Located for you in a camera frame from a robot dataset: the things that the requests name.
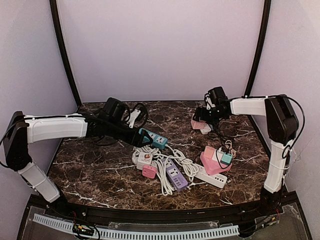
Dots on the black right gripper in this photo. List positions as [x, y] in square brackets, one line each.
[200, 115]

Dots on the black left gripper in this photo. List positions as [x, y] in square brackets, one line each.
[135, 137]

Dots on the white round power plug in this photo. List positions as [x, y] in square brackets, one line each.
[142, 158]

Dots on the pink cube socket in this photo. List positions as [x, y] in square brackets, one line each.
[198, 125]

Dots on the pink adapter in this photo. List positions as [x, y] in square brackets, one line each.
[149, 171]

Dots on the white square adapter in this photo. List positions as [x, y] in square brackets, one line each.
[206, 129]

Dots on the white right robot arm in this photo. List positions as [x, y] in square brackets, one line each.
[282, 126]

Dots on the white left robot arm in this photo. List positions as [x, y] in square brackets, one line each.
[24, 130]

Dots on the teal power strip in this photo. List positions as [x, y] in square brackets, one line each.
[158, 140]

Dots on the white charger cube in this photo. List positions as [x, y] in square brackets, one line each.
[219, 155]

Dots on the peach charger cube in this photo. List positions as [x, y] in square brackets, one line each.
[209, 152]

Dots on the teal charger cube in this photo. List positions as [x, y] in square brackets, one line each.
[226, 159]

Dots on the pink triangular power strip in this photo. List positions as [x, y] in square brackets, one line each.
[213, 167]

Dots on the purple power strip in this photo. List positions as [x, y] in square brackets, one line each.
[174, 175]

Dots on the white power strip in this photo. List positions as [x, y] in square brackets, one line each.
[217, 180]

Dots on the small circuit board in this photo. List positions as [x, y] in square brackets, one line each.
[82, 230]

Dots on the white cable duct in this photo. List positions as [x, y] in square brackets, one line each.
[138, 231]

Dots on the black frame post right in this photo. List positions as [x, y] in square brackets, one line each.
[259, 47]

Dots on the black frame post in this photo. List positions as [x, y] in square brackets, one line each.
[63, 51]
[259, 47]

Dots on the black frame post left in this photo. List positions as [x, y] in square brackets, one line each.
[63, 51]

